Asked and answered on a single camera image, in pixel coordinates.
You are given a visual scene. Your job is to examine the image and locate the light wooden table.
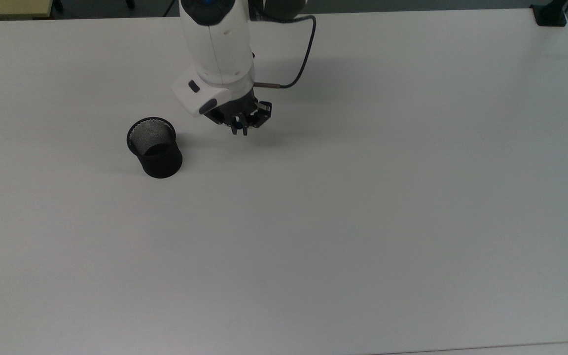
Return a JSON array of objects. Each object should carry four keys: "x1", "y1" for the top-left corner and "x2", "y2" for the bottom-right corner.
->
[{"x1": 0, "y1": 0, "x2": 54, "y2": 21}]

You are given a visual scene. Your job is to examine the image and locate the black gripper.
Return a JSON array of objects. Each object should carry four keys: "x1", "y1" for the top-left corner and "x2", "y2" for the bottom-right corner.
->
[{"x1": 204, "y1": 89, "x2": 273, "y2": 137}]

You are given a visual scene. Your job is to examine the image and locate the black table clamp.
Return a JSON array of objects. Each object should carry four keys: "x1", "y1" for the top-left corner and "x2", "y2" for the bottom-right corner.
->
[{"x1": 530, "y1": 0, "x2": 568, "y2": 27}]

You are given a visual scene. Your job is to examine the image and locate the black mesh pen holder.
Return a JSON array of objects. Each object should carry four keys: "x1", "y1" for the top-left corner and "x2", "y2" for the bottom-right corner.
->
[{"x1": 126, "y1": 116, "x2": 183, "y2": 179}]

